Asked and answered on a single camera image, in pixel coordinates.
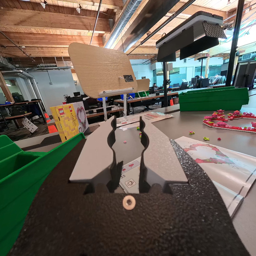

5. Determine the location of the green plastic divided bin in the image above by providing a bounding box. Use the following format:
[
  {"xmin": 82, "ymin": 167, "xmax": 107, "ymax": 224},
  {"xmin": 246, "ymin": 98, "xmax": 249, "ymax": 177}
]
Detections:
[{"xmin": 0, "ymin": 132, "xmax": 85, "ymax": 256}]

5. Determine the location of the white printed paper sheet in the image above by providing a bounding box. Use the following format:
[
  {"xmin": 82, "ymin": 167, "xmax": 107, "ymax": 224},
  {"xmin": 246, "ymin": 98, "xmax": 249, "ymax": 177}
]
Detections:
[{"xmin": 22, "ymin": 117, "xmax": 38, "ymax": 133}]

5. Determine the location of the lego instruction booklet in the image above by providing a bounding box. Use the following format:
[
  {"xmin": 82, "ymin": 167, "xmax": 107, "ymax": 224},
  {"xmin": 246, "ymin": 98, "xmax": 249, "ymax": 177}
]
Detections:
[{"xmin": 120, "ymin": 136, "xmax": 256, "ymax": 217}]

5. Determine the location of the black computer monitor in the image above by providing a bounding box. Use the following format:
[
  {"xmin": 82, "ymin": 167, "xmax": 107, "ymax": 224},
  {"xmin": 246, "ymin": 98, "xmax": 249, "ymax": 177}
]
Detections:
[{"xmin": 232, "ymin": 61, "xmax": 256, "ymax": 89}]

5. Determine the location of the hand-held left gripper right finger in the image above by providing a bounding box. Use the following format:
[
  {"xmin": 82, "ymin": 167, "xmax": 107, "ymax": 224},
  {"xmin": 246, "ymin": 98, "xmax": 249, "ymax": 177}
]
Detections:
[{"xmin": 139, "ymin": 116, "xmax": 189, "ymax": 194}]

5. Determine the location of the long office desk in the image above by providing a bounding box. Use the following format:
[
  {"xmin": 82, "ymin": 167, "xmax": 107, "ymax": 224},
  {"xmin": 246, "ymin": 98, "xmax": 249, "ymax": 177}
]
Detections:
[{"xmin": 114, "ymin": 91, "xmax": 179, "ymax": 112}]

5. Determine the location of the thin black pole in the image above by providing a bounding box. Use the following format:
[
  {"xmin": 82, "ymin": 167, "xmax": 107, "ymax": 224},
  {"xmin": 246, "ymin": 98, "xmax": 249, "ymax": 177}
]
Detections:
[{"xmin": 162, "ymin": 61, "xmax": 169, "ymax": 107}]

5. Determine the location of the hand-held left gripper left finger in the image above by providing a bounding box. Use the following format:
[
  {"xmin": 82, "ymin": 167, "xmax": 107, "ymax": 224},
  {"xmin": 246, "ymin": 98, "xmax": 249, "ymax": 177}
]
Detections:
[{"xmin": 69, "ymin": 115, "xmax": 124, "ymax": 195}]

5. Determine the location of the thick black pole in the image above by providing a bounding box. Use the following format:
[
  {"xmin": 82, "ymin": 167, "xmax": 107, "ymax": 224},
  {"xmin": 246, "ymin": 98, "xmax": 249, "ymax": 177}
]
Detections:
[{"xmin": 226, "ymin": 0, "xmax": 245, "ymax": 87}]

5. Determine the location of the red pink lego heart model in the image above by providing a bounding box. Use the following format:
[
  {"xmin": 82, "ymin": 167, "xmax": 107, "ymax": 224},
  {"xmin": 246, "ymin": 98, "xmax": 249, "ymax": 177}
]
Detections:
[{"xmin": 203, "ymin": 109, "xmax": 256, "ymax": 133}]

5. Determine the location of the clear plastic bag red label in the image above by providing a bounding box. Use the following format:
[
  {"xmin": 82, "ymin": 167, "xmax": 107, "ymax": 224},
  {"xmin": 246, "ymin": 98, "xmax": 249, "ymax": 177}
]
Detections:
[{"xmin": 128, "ymin": 112, "xmax": 174, "ymax": 124}]

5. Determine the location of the dark wooden side desk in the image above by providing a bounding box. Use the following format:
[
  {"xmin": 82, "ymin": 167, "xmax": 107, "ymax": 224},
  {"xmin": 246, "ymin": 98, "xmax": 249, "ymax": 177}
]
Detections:
[{"xmin": 0, "ymin": 100, "xmax": 47, "ymax": 130}]

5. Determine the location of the yellow lego box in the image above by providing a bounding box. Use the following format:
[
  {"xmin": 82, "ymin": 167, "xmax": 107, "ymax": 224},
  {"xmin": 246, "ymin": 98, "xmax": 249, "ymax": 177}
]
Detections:
[{"xmin": 50, "ymin": 101, "xmax": 89, "ymax": 143}]

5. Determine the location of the green plastic stacked bin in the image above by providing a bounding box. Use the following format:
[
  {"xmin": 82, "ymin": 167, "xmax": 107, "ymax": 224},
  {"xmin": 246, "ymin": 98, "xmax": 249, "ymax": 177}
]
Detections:
[
  {"xmin": 178, "ymin": 86, "xmax": 249, "ymax": 103},
  {"xmin": 179, "ymin": 99, "xmax": 249, "ymax": 112}
]

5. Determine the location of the black overhead light panel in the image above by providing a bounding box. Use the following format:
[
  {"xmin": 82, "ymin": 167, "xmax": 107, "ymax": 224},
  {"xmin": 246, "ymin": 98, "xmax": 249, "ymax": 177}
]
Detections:
[{"xmin": 156, "ymin": 11, "xmax": 227, "ymax": 62}]

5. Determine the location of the silver ventilation duct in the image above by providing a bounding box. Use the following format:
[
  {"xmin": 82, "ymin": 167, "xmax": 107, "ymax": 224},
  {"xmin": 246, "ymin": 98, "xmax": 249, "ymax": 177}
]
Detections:
[{"xmin": 104, "ymin": 0, "xmax": 143, "ymax": 48}]

